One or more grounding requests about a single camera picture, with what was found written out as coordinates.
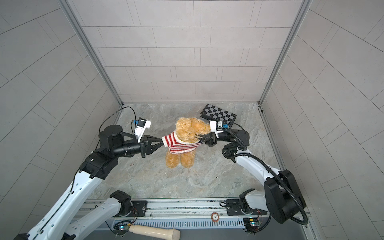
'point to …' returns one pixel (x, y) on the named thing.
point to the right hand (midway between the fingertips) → (193, 137)
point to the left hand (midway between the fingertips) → (166, 144)
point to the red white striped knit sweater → (176, 146)
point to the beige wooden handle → (156, 232)
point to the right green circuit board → (251, 224)
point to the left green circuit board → (121, 227)
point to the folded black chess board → (211, 112)
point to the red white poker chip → (215, 217)
